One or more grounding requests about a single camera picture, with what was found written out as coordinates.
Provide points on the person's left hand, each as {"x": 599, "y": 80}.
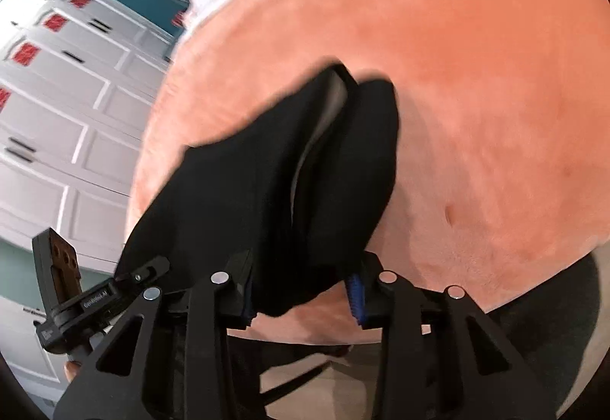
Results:
{"x": 72, "y": 371}

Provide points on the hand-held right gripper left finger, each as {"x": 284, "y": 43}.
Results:
{"x": 239, "y": 289}

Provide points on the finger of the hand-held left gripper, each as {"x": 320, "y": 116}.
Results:
{"x": 143, "y": 272}

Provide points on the white cabinet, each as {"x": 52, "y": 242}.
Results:
{"x": 24, "y": 344}

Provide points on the orange plush blanket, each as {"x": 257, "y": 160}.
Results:
{"x": 452, "y": 115}

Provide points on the dark grey cloth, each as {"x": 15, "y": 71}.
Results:
{"x": 548, "y": 344}

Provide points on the black pants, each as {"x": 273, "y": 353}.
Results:
{"x": 248, "y": 191}

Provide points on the white panelled wardrobe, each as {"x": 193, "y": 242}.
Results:
{"x": 57, "y": 115}

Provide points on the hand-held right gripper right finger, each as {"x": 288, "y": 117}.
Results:
{"x": 356, "y": 298}

